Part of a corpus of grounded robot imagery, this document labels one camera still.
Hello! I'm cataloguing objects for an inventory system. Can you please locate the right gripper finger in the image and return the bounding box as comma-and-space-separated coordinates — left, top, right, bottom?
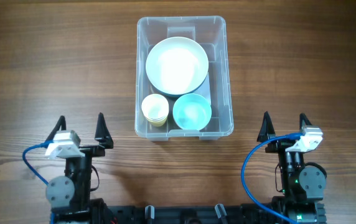
299, 113, 312, 128
257, 111, 276, 142

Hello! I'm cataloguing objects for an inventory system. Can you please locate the mint green small bowl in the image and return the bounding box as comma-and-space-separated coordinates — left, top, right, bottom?
172, 93, 212, 131

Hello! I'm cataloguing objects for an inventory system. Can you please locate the pale green cup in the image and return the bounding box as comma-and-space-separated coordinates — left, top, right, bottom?
141, 94, 169, 120

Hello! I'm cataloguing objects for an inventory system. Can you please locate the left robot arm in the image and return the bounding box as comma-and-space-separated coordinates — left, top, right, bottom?
45, 113, 118, 223

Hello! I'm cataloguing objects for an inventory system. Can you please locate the dark blue bowl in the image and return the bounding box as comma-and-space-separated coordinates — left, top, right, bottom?
149, 84, 200, 98

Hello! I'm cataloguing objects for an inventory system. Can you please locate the clear plastic storage container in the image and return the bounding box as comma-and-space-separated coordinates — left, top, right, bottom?
134, 16, 234, 141

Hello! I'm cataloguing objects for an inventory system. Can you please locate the yellow cup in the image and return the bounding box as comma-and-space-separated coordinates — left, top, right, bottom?
147, 117, 167, 127

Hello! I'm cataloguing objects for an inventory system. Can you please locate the cream bowl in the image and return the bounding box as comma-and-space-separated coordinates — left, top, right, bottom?
145, 37, 209, 94

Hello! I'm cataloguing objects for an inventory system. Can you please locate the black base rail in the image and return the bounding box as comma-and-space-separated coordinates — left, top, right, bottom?
49, 198, 327, 224

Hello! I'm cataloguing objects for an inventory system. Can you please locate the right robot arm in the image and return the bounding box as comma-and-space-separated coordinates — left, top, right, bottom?
265, 113, 327, 224

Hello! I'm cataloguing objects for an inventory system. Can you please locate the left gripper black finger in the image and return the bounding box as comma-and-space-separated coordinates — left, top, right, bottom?
46, 116, 67, 141
95, 113, 114, 149

